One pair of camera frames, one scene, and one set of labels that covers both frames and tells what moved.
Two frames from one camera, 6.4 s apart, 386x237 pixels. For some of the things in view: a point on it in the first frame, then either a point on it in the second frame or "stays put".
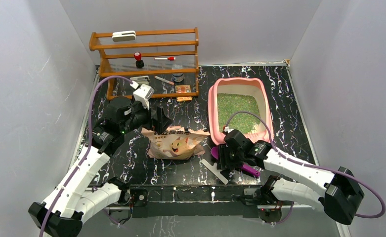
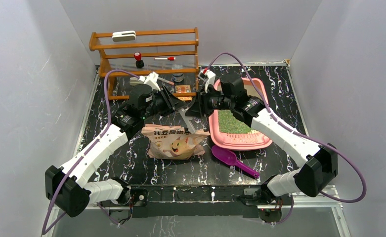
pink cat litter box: [239, 103] stays put
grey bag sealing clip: [214, 169] to [187, 120]
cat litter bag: [177, 143] stays put
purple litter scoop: [244, 167] stays put
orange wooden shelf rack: [165, 63] stays put
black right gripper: [224, 149] to [198, 107]
